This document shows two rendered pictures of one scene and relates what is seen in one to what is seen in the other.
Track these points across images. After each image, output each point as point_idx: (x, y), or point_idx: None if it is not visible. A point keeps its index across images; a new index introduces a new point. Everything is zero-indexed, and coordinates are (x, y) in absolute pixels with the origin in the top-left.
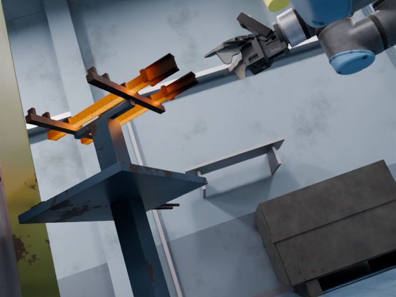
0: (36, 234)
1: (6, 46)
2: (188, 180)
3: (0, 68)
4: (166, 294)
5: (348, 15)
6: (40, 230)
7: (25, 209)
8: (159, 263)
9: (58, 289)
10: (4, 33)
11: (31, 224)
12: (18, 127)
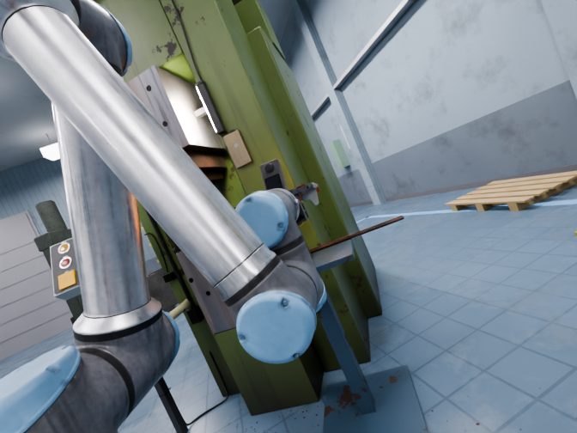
0: (310, 242)
1: (260, 115)
2: (321, 271)
3: (262, 139)
4: (333, 323)
5: (160, 377)
6: (312, 240)
7: (300, 230)
8: (328, 306)
9: (329, 269)
10: (256, 104)
11: (306, 238)
12: (284, 178)
